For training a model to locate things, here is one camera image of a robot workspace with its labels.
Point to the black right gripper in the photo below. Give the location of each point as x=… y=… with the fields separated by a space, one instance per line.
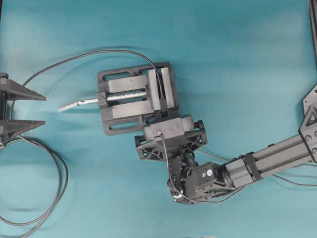
x=154 y=150

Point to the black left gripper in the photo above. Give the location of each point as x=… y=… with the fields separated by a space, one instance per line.
x=11 y=128

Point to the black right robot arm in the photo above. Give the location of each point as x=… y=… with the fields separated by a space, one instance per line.
x=209 y=183

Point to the grey bench vise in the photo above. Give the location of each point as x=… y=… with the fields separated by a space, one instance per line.
x=128 y=98

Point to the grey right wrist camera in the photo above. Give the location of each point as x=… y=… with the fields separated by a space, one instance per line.
x=169 y=128

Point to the black aluminium frame rail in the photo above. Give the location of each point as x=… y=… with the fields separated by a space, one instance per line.
x=313 y=20

